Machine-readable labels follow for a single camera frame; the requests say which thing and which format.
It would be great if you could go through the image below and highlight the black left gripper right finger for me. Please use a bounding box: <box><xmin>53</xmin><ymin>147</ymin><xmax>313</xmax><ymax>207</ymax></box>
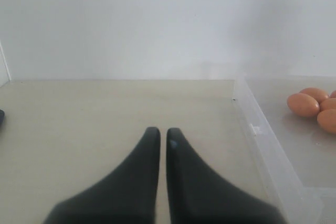
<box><xmin>166</xmin><ymin>128</ymin><xmax>286</xmax><ymax>223</ymax></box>

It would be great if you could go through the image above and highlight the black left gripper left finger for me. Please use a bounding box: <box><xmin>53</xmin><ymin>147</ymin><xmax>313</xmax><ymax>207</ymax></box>
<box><xmin>44</xmin><ymin>127</ymin><xmax>161</xmax><ymax>224</ymax></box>

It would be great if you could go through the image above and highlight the brown egg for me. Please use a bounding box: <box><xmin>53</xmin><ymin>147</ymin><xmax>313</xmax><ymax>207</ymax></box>
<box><xmin>287</xmin><ymin>93</ymin><xmax>320</xmax><ymax>118</ymax></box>
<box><xmin>330</xmin><ymin>90</ymin><xmax>336</xmax><ymax>98</ymax></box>
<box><xmin>317</xmin><ymin>109</ymin><xmax>336</xmax><ymax>134</ymax></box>
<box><xmin>320</xmin><ymin>98</ymin><xmax>336</xmax><ymax>111</ymax></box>
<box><xmin>300</xmin><ymin>87</ymin><xmax>330</xmax><ymax>103</ymax></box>

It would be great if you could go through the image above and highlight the clear plastic container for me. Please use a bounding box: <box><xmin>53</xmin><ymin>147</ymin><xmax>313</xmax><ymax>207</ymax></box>
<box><xmin>233</xmin><ymin>75</ymin><xmax>335</xmax><ymax>223</ymax></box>

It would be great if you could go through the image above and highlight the black object at edge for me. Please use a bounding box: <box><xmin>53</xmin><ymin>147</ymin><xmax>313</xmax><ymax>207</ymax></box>
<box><xmin>0</xmin><ymin>110</ymin><xmax>5</xmax><ymax>129</ymax></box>

